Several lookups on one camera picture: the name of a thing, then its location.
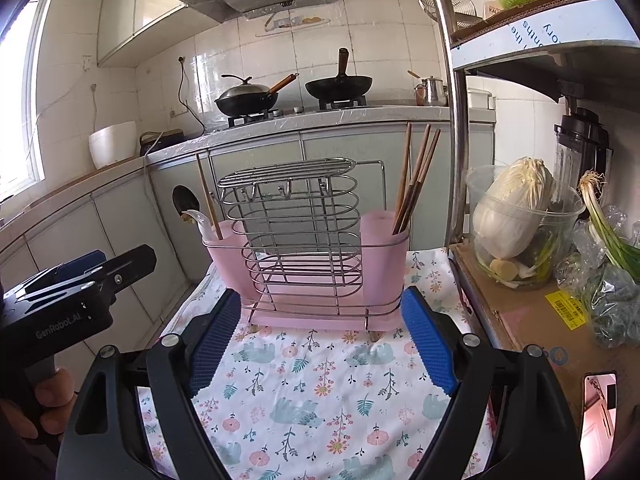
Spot stainless steel kettle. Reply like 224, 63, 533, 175
422, 76, 449, 107

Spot metal shelf unit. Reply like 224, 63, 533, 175
419, 0, 640, 251

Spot pink plastic utensil cup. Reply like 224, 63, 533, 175
202, 220, 247, 301
360, 211, 407, 311

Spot plastic bag of greens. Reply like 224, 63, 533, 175
555, 205, 640, 351

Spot pink smartphone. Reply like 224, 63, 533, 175
582, 371, 618, 480

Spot black power cable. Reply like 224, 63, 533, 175
176, 56, 206, 136

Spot black wok with glass lid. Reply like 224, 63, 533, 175
214, 73, 300, 118

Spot pink plastic drip tray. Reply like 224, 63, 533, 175
250, 280, 403, 333

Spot metal wire utensil rack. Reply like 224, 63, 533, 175
202, 157, 407, 343

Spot glass wall shelf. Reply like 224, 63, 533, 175
255, 12, 331, 38

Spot clear plastic container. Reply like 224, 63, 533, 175
465, 165, 586, 291

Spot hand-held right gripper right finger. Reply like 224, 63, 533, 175
400, 286, 585, 480

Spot ginger piece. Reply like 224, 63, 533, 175
490, 257, 518, 281

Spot green onions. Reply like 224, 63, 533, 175
580, 170, 640, 281

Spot white plastic box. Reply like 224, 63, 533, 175
466, 87, 497, 111

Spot gas stove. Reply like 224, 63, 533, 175
227, 96, 371, 128

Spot black spoon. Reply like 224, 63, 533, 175
172, 185, 202, 223

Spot floral tablecloth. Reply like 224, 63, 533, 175
135, 247, 501, 480

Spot black blender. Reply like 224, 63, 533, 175
552, 95, 615, 196

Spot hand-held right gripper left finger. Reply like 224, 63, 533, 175
56, 287, 243, 480

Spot cardboard box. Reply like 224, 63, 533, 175
450, 242, 640, 441

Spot white soup spoon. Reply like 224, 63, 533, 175
181, 209, 223, 241

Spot black countertop appliance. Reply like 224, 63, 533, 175
139, 129, 185, 157

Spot flat cardboard sheet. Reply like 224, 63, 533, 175
447, 0, 640, 53

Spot person's left hand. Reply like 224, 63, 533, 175
0, 366, 77, 442

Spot kitchen base cabinets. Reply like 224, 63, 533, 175
0, 105, 496, 361

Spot wall cabinet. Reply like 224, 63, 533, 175
96, 0, 191, 68

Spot white rice cooker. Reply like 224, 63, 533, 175
88, 120, 139, 170

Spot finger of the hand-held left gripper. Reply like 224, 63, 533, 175
22, 251, 107, 288
25, 244, 157, 307

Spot metal wire strainer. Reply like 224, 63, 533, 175
417, 0, 483, 28

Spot window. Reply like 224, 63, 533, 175
0, 0, 51, 201

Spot napa cabbage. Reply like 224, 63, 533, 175
472, 156, 557, 260

